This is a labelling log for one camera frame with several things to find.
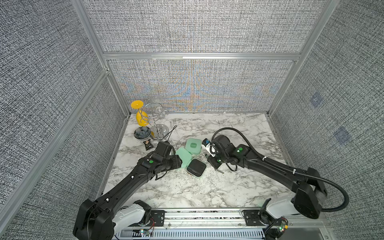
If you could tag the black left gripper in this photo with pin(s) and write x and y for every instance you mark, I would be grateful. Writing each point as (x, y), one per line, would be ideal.
(177, 163)

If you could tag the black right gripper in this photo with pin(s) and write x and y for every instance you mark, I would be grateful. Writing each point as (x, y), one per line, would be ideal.
(210, 160)

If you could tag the green nail kit case front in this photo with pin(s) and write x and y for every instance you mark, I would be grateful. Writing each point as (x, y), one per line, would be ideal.
(185, 156)

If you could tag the green nail kit case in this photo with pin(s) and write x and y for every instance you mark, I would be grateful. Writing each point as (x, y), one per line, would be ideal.
(194, 146)
(196, 168)
(185, 156)

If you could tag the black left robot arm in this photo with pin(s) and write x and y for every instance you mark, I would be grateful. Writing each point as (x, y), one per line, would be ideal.
(120, 198)

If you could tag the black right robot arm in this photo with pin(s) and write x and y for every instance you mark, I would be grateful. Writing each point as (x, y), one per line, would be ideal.
(308, 187)

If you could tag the black snack packet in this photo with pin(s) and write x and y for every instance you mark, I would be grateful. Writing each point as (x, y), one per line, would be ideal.
(148, 145)

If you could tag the black white patterned bowl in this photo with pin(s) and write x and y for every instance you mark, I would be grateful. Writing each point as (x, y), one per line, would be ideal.
(142, 133)

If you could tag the yellow plastic cup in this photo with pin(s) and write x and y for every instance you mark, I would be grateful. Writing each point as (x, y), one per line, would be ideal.
(142, 118)

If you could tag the clear glass cup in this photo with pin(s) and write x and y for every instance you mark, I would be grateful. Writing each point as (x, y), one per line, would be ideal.
(159, 110)

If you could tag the chrome cup holder stand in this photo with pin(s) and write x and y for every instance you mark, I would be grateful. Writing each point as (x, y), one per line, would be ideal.
(159, 131)

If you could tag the yellow cup on stand top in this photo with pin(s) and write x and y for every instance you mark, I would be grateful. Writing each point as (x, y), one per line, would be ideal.
(136, 105)

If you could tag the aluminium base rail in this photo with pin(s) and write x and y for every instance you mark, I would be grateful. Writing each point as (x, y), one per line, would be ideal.
(227, 223)

